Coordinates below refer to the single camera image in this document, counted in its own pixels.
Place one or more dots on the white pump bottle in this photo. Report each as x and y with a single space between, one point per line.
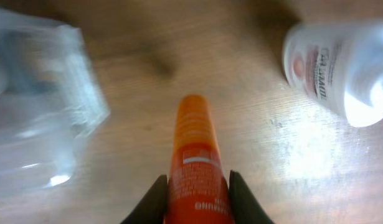
339 65

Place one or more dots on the orange glue stick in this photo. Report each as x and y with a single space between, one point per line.
198 191

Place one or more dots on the clear plastic container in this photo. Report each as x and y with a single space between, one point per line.
50 102

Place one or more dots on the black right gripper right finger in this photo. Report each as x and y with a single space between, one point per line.
244 206

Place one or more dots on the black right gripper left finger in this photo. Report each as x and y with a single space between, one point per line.
151 209

